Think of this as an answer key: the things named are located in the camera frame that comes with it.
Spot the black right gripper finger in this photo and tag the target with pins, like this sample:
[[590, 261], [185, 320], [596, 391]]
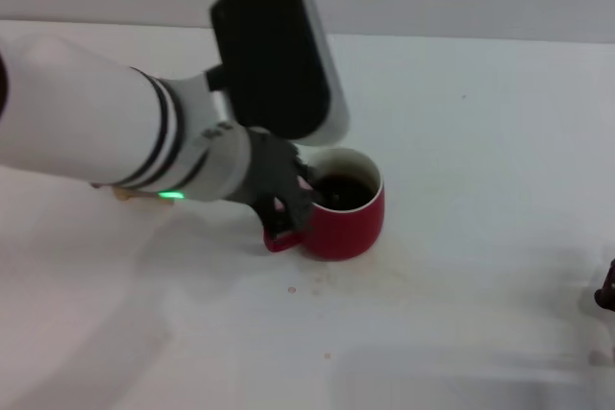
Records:
[[606, 298]]

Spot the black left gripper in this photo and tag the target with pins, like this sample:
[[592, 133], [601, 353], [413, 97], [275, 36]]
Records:
[[269, 170]]

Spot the red ceramic coffee cup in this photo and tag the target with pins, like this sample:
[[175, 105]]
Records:
[[346, 237]]

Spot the plain light wooden block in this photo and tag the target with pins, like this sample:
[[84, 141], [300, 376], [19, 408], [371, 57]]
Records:
[[122, 194]]

